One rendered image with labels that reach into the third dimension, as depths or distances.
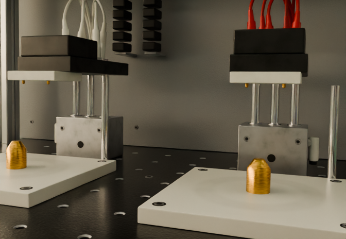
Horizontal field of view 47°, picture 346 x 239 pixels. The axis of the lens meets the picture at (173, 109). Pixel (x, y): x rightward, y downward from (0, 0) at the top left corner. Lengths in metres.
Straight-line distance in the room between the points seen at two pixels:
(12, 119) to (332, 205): 0.52
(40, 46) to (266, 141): 0.27
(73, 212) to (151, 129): 0.33
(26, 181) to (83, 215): 0.08
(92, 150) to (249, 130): 0.20
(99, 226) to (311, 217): 0.14
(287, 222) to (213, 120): 0.34
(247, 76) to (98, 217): 0.17
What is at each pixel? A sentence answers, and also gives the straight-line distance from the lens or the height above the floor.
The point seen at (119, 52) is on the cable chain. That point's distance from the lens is 0.60.
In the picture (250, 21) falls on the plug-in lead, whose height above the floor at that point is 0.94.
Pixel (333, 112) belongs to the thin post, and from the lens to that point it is 0.40.
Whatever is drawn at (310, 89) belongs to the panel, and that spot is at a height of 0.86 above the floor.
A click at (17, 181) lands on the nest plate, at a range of 0.38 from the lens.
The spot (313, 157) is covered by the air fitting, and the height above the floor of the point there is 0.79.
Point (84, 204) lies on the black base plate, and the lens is 0.34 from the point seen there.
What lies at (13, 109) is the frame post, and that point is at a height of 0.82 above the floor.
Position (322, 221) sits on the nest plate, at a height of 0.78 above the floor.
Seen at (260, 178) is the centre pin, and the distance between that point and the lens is 0.33.
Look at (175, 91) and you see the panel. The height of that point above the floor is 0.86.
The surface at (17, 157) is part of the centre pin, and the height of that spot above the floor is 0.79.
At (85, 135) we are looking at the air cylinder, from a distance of 0.53.
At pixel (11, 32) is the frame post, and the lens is 0.71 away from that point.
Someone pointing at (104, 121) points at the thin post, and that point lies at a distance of 0.46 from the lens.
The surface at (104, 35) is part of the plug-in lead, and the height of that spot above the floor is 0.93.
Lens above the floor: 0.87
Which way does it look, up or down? 3 degrees down
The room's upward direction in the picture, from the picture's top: 1 degrees clockwise
